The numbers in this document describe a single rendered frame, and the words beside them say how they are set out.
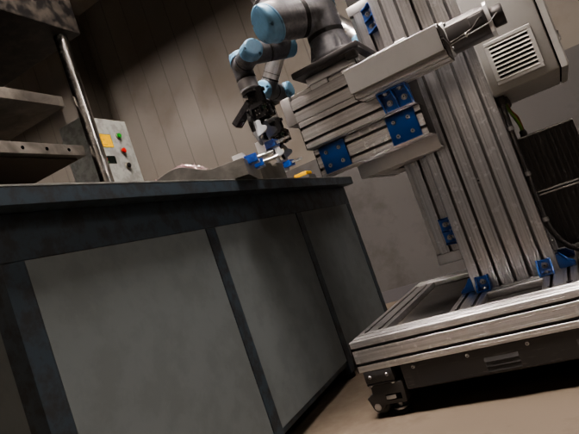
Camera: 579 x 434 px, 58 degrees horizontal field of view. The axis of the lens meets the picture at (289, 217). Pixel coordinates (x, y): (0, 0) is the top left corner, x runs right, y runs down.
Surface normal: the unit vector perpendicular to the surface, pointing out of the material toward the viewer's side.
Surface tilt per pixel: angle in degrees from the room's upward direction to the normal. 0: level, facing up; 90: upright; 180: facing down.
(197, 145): 90
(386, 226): 90
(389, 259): 90
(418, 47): 90
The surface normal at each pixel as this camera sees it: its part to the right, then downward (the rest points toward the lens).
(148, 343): 0.85, -0.33
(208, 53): -0.46, 0.10
